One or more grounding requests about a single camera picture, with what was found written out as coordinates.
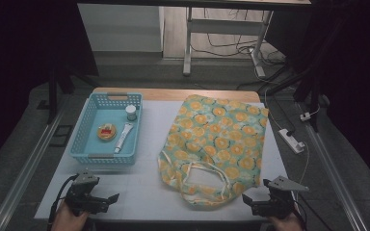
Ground white cabinet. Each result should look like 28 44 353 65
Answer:
77 3 165 53

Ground white ointment tube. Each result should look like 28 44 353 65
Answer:
114 122 135 154

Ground black curtain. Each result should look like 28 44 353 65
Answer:
266 0 370 193
0 0 99 176

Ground white-legged desk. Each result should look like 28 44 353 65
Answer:
76 0 312 78

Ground left hand-held gripper black cable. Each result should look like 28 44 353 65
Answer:
47 174 78 231

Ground citrus print tote bag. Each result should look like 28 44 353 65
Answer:
157 93 270 208

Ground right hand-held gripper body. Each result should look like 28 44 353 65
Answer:
251 175 310 220

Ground right hand-held gripper black cable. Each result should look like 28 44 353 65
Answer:
290 192 307 230

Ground black metal stand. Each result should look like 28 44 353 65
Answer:
263 64 326 133
46 57 99 124

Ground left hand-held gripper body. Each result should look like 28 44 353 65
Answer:
65 168 110 217

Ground black floor cables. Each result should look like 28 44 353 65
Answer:
191 8 287 65

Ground person's left hand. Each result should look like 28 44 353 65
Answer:
50 201 91 231

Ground white power strip cable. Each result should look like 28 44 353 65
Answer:
297 142 311 203

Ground black floor plate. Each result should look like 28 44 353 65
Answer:
49 124 73 148

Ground light blue plastic basket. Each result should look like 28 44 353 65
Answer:
69 91 144 167

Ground person's right hand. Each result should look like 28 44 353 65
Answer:
268 211 306 231

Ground white power strip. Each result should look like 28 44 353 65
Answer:
277 128 306 154

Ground hand-held gripper black cable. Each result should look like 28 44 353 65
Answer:
290 192 307 230
47 174 78 231

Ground aluminium floor rail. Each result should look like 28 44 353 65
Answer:
297 102 369 231
0 95 68 231

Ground small white jar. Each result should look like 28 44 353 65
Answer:
124 104 138 122

